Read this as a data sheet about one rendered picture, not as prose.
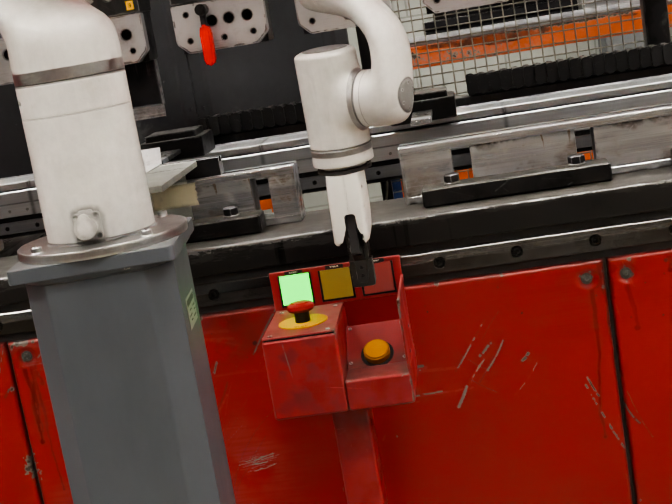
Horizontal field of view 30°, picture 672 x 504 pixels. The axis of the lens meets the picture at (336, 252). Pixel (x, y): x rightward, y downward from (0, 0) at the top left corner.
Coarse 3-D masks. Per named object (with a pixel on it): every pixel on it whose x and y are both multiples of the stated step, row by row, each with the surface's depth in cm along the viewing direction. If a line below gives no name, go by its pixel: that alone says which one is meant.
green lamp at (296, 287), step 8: (280, 280) 188; (288, 280) 188; (296, 280) 188; (304, 280) 188; (288, 288) 188; (296, 288) 188; (304, 288) 188; (288, 296) 189; (296, 296) 188; (304, 296) 188; (288, 304) 189
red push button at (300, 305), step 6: (300, 300) 181; (306, 300) 180; (288, 306) 180; (294, 306) 179; (300, 306) 178; (306, 306) 178; (312, 306) 179; (294, 312) 179; (300, 312) 178; (306, 312) 180; (300, 318) 179; (306, 318) 180
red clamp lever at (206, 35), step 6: (198, 6) 197; (204, 6) 197; (198, 12) 197; (204, 12) 197; (204, 18) 198; (204, 24) 198; (204, 30) 198; (210, 30) 199; (204, 36) 198; (210, 36) 198; (204, 42) 198; (210, 42) 199; (204, 48) 199; (210, 48) 198; (204, 54) 199; (210, 54) 199; (210, 60) 199
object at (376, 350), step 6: (372, 342) 181; (378, 342) 181; (384, 342) 181; (366, 348) 181; (372, 348) 180; (378, 348) 180; (384, 348) 180; (366, 354) 180; (372, 354) 180; (378, 354) 180; (384, 354) 180; (372, 360) 180; (378, 360) 179; (384, 360) 180
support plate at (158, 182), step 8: (160, 168) 206; (168, 168) 204; (176, 168) 202; (184, 168) 200; (192, 168) 205; (152, 176) 197; (160, 176) 195; (168, 176) 193; (176, 176) 193; (152, 184) 186; (160, 184) 185; (168, 184) 188; (152, 192) 184
